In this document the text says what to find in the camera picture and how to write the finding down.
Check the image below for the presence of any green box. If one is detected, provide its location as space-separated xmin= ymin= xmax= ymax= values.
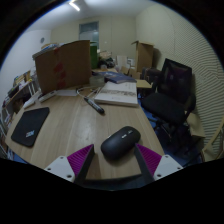
xmin=89 ymin=44 xmax=99 ymax=70

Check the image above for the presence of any white remote control with buttons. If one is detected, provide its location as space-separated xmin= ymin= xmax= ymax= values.
xmin=38 ymin=90 xmax=58 ymax=103

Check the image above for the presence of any black marker pen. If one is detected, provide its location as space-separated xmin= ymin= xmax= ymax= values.
xmin=83 ymin=96 xmax=106 ymax=115

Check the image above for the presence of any blue book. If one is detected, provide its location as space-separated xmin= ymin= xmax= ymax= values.
xmin=93 ymin=69 xmax=138 ymax=85

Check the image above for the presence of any grey flat stack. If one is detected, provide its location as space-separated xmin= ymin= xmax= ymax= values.
xmin=32 ymin=42 xmax=64 ymax=60

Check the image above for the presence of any flat cardboard piece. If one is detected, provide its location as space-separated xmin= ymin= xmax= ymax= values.
xmin=186 ymin=112 xmax=207 ymax=139

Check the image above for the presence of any long plain white remote control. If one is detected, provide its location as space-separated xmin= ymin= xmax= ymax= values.
xmin=22 ymin=91 xmax=43 ymax=110

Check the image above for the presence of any white cable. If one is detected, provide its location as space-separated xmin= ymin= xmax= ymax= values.
xmin=75 ymin=85 xmax=99 ymax=100

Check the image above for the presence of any black computer mouse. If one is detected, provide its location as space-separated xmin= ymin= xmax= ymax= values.
xmin=100 ymin=125 xmax=142 ymax=161

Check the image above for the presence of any large brown cardboard box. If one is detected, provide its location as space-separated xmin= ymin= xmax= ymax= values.
xmin=34 ymin=39 xmax=93 ymax=96

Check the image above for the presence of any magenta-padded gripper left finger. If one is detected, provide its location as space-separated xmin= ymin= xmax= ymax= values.
xmin=44 ymin=143 xmax=101 ymax=188

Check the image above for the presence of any light wooden chair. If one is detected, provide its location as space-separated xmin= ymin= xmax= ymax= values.
xmin=201 ymin=116 xmax=224 ymax=163

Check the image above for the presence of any ceiling light strip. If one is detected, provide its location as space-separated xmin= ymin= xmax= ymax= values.
xmin=68 ymin=0 xmax=82 ymax=12

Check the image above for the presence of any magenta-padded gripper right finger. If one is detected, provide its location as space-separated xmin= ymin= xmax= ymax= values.
xmin=134 ymin=143 xmax=184 ymax=185

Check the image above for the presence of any black mouse pad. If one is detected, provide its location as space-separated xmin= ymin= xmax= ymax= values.
xmin=10 ymin=106 xmax=51 ymax=148

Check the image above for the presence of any white open book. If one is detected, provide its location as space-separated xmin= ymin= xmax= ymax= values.
xmin=93 ymin=80 xmax=139 ymax=108

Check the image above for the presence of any black office chair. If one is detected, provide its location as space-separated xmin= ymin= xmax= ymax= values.
xmin=141 ymin=58 xmax=198 ymax=143

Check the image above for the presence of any frosted glass door window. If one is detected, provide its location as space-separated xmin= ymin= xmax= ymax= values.
xmin=78 ymin=21 xmax=100 ymax=44

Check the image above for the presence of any tall open cardboard box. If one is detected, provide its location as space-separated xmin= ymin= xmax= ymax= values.
xmin=131 ymin=40 xmax=155 ymax=73

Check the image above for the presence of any short clear plastic container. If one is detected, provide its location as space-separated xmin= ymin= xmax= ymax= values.
xmin=89 ymin=73 xmax=106 ymax=88

